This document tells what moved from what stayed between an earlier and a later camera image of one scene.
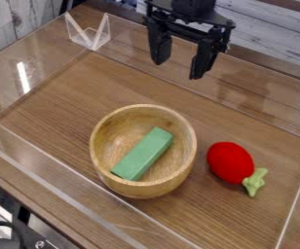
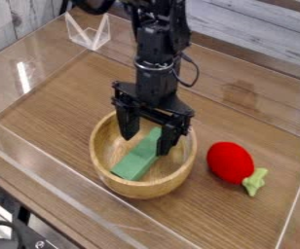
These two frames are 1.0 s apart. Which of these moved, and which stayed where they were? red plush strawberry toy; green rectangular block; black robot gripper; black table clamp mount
Moved: black robot gripper
Stayed: green rectangular block; red plush strawberry toy; black table clamp mount
